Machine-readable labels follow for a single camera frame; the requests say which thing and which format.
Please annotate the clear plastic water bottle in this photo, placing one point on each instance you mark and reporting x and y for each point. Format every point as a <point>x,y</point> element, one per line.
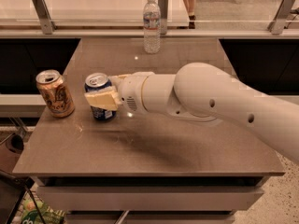
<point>151,27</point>

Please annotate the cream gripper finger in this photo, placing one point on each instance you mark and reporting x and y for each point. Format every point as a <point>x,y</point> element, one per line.
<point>107,98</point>
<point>118,79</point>

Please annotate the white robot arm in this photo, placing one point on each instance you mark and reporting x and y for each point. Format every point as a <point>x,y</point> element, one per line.
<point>202,93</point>

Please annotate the grey cabinet drawer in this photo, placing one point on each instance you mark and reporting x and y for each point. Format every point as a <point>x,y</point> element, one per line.
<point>150,198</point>

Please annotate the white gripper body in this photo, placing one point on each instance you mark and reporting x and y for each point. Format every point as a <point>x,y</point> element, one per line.
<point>131,91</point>

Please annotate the middle metal glass bracket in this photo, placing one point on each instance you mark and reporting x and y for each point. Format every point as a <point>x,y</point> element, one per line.
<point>163,5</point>

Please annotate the blue pepsi can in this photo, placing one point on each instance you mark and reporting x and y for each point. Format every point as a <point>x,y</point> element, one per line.
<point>96,82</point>

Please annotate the orange soda can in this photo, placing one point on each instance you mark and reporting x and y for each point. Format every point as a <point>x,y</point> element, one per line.
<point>53,88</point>

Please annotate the left metal glass bracket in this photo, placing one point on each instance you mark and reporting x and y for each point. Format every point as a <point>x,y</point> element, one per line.
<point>47,26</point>

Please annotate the black bin at left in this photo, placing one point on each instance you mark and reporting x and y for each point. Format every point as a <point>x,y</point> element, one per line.
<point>12,190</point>

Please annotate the right metal glass bracket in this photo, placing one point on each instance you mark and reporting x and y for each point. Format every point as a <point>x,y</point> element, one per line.
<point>276,26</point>

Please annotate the metal glass bracket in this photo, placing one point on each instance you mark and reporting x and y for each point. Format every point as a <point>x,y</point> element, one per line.
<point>276,26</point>
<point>47,26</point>
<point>163,5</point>

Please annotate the green snack bag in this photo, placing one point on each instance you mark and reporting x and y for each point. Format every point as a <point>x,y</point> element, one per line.
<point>39,212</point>

